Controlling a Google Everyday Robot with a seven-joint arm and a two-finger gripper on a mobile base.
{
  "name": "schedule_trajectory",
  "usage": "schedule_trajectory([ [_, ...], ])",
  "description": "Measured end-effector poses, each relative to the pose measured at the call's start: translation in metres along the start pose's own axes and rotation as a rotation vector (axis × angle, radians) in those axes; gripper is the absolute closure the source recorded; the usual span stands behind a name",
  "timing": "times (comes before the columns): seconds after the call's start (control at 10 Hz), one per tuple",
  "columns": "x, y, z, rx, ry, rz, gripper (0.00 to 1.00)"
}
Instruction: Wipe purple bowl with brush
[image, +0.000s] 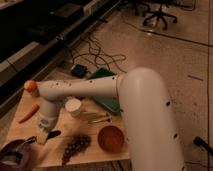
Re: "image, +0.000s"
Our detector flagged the wooden board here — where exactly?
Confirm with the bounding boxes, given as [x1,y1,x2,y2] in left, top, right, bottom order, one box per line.
[5,91,129,168]

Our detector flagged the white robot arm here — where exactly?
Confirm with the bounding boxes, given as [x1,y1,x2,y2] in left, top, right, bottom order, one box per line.
[38,67,186,171]

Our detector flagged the black cables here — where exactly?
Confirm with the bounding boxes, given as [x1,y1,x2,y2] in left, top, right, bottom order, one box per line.
[56,33,128,74]

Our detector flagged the purple bowl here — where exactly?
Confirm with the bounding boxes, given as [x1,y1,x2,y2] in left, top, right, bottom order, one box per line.
[0,139,31,171]

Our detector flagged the black handled brush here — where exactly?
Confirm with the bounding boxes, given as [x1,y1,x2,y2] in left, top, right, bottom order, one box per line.
[36,130,61,145]

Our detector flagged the peach fruit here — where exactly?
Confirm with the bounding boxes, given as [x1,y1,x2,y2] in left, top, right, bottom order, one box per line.
[24,80,39,97]

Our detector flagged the orange carrot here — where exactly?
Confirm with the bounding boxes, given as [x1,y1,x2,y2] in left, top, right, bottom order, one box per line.
[18,104,40,124]

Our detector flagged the orange bowl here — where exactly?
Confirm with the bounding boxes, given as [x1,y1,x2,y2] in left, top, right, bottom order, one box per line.
[97,126,124,153]

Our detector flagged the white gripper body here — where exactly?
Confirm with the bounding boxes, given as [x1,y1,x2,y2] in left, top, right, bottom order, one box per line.
[38,99,60,132]

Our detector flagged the black office chair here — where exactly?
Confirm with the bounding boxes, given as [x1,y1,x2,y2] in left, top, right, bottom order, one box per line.
[143,0,178,30]

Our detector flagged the white cup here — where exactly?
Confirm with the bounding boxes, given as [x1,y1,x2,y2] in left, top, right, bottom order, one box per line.
[65,98,82,117]

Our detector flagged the black power adapter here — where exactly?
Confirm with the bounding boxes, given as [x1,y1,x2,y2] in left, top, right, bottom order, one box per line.
[71,64,87,78]

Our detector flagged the dark grape bunch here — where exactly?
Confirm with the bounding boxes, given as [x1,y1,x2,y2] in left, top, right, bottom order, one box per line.
[62,134,91,165]

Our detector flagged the metal spoon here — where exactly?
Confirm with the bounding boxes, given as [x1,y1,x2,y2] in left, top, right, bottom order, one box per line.
[88,118,111,124]

